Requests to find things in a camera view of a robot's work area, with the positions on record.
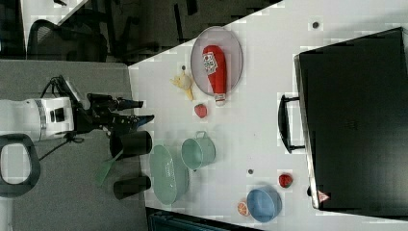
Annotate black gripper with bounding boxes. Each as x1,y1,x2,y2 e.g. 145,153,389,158
74,93,154,134

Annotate red plush ketchup bottle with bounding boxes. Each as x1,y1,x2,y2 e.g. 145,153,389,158
202,45,227,106

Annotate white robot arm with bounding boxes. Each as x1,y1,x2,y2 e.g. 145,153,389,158
0,93,154,198

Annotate grey oval plate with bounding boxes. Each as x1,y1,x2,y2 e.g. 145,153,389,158
191,26,242,96

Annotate black cylinder cup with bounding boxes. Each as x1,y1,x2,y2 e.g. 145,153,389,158
114,176,151,199
110,131,152,158

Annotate green spatula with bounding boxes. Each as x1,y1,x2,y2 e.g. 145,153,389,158
95,152,123,187

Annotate yellow plush toy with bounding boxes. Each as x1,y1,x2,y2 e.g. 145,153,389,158
170,71,193,101

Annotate red toy strawberry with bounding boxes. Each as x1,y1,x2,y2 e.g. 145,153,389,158
194,104,208,118

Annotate green perforated oval tray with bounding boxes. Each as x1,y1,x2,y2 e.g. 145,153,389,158
149,145,190,205

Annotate green toy pot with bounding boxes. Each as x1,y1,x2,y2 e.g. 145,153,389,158
181,131,216,170

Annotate black office chair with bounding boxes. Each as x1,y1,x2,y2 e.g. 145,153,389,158
27,19,108,63

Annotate dark bin under table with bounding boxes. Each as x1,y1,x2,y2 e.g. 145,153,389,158
146,207,259,231

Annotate orange slice toy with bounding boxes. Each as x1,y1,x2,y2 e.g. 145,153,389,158
237,201,249,217

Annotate blue bowl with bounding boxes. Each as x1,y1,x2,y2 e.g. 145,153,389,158
246,186,282,222

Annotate red strawberry near oven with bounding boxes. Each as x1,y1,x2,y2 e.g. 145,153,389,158
278,173,293,189

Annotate black toaster oven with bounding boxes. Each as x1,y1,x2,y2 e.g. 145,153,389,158
294,27,408,220

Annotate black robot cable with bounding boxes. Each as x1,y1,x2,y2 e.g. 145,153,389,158
38,75,85,162

